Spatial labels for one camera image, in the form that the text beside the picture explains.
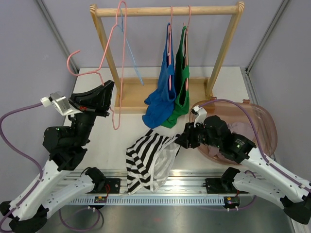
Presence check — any light blue wire hanger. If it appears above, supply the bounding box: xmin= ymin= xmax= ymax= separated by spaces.
xmin=117 ymin=12 xmax=144 ymax=85

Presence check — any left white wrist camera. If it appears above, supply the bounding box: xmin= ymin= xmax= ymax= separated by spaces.
xmin=40 ymin=92 xmax=82 ymax=116

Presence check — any pink hanger of striped top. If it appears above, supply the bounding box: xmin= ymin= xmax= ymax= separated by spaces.
xmin=66 ymin=0 xmax=127 ymax=130

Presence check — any left aluminium frame post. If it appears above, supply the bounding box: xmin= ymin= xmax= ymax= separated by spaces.
xmin=35 ymin=0 xmax=80 ymax=74

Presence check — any green tank top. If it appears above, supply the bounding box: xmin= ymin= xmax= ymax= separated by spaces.
xmin=161 ymin=26 xmax=190 ymax=128

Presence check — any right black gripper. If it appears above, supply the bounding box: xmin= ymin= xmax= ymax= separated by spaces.
xmin=174 ymin=120 xmax=221 ymax=149

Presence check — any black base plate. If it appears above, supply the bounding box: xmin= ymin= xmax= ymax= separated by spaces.
xmin=202 ymin=178 xmax=236 ymax=194
xmin=96 ymin=178 xmax=121 ymax=194

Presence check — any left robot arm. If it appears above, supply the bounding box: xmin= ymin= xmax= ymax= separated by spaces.
xmin=0 ymin=80 xmax=114 ymax=233

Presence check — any blue tank top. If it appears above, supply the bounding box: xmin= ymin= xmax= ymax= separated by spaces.
xmin=142 ymin=23 xmax=176 ymax=129

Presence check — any aluminium mounting rail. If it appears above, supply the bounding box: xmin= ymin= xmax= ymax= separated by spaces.
xmin=58 ymin=168 xmax=280 ymax=197

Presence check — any mauve pink tank top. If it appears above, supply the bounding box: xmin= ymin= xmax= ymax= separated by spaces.
xmin=208 ymin=122 xmax=255 ymax=160

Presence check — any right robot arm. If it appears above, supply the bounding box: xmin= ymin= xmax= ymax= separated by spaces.
xmin=175 ymin=116 xmax=311 ymax=225

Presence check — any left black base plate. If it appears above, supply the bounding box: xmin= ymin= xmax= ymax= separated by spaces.
xmin=96 ymin=178 xmax=121 ymax=194

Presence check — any right aluminium frame post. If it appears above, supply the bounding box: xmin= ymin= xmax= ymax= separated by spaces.
xmin=245 ymin=0 xmax=291 ymax=74

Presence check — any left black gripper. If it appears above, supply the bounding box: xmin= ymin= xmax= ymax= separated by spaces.
xmin=69 ymin=80 xmax=115 ymax=146

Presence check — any pink hanger of green top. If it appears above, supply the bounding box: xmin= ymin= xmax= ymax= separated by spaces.
xmin=183 ymin=5 xmax=191 ymax=91

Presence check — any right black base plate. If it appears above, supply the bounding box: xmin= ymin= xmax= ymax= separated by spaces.
xmin=202 ymin=178 xmax=236 ymax=194

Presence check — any wooden clothes rack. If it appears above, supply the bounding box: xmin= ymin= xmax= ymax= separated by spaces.
xmin=97 ymin=1 xmax=245 ymax=114

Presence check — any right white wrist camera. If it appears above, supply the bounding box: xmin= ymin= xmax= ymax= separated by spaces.
xmin=191 ymin=105 xmax=207 ymax=127

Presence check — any pink hanger of blue top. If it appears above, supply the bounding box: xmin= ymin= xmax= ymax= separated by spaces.
xmin=167 ymin=6 xmax=174 ymax=92

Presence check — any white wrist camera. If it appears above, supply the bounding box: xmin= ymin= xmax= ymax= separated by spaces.
xmin=191 ymin=105 xmax=207 ymax=127
xmin=40 ymin=92 xmax=82 ymax=116

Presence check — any black white striped tank top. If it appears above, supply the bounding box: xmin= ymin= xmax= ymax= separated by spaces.
xmin=125 ymin=129 xmax=180 ymax=195

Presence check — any translucent pink plastic basin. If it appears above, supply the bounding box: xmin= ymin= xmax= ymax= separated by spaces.
xmin=195 ymin=100 xmax=277 ymax=157

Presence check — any white slotted cable duct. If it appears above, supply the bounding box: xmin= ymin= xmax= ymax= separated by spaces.
xmin=69 ymin=196 xmax=225 ymax=206

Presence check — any aluminium frame post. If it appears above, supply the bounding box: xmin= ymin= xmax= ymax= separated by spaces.
xmin=35 ymin=0 xmax=80 ymax=74
xmin=245 ymin=0 xmax=291 ymax=74

